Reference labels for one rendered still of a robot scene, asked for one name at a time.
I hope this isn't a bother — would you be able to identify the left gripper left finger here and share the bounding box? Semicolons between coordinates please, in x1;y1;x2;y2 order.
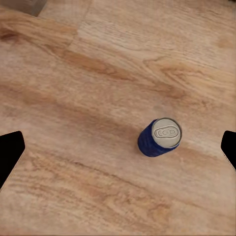
0;131;25;189

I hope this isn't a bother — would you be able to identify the can of soda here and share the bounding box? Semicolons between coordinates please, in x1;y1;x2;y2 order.
138;117;182;157

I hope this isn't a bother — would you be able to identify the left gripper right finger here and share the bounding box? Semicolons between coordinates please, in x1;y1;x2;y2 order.
221;131;236;169

